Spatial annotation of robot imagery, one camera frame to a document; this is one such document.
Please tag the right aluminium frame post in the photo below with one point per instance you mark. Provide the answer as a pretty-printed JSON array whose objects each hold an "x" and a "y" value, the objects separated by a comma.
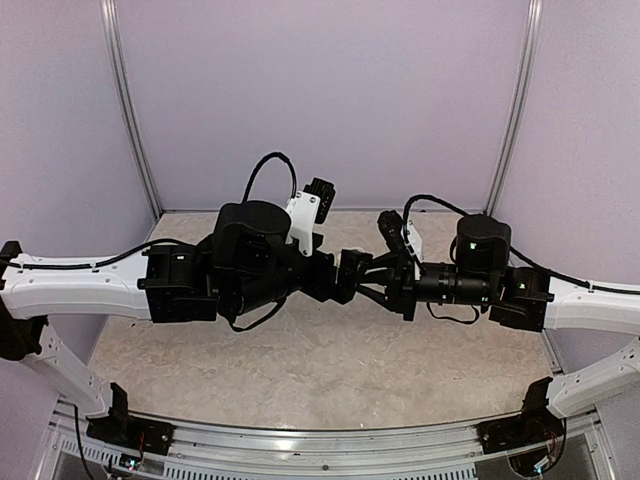
[{"x": 518, "y": 104}]

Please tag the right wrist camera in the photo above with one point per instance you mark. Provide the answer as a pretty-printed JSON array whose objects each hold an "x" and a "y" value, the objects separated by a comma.
[{"x": 400, "y": 238}]

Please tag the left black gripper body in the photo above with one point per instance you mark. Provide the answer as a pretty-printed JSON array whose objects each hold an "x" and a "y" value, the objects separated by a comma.
[{"x": 320, "y": 286}]

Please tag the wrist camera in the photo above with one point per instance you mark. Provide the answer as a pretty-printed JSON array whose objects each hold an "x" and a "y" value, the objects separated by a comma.
[
  {"x": 400, "y": 238},
  {"x": 307, "y": 208}
]

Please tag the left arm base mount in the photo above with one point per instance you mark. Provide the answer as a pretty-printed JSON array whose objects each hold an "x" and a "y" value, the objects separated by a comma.
[{"x": 119, "y": 427}]

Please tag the aluminium frame post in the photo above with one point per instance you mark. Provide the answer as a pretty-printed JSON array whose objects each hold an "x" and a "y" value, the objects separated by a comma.
[
  {"x": 518, "y": 104},
  {"x": 110, "y": 22}
]

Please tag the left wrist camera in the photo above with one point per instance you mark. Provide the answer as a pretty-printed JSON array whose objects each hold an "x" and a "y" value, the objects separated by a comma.
[{"x": 307, "y": 208}]

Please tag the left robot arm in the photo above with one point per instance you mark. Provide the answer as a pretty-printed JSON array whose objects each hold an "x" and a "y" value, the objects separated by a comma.
[{"x": 257, "y": 254}]

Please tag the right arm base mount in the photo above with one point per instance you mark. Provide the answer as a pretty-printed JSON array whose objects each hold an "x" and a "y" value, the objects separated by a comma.
[{"x": 534, "y": 423}]

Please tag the left aluminium frame post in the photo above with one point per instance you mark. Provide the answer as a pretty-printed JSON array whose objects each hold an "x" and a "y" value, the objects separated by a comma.
[{"x": 110, "y": 22}]

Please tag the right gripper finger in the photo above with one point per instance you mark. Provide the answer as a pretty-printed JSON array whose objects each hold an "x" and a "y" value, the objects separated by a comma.
[
  {"x": 383, "y": 267},
  {"x": 378, "y": 297}
]

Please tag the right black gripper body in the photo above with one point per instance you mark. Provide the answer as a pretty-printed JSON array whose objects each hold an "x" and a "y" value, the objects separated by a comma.
[{"x": 404, "y": 287}]

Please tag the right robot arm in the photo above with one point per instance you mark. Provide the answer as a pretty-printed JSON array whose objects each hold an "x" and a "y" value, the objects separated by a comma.
[{"x": 529, "y": 298}]

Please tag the front aluminium rail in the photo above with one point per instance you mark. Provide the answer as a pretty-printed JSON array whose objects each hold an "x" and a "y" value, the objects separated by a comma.
[{"x": 200, "y": 450}]

